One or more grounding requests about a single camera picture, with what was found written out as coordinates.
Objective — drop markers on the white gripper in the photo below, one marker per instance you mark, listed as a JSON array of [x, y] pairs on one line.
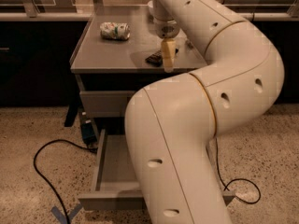
[[167, 29]]

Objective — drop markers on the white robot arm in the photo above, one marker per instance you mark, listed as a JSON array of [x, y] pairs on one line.
[[169, 123]]

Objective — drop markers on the grey drawer cabinet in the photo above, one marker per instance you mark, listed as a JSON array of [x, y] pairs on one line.
[[110, 65]]

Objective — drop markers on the closed upper grey drawer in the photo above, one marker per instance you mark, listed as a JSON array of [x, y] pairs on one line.
[[105, 104]]

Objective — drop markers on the open lower grey drawer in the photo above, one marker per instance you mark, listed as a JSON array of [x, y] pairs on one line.
[[114, 185]]

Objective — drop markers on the clear plastic bottle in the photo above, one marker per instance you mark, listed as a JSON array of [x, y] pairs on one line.
[[189, 43]]

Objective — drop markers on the white bowl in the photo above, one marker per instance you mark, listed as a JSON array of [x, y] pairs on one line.
[[150, 7]]

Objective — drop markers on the blue power adapter box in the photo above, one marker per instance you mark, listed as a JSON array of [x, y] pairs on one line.
[[87, 132]]

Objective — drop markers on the long white counter shelf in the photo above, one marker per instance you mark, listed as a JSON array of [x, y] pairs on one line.
[[88, 16]]

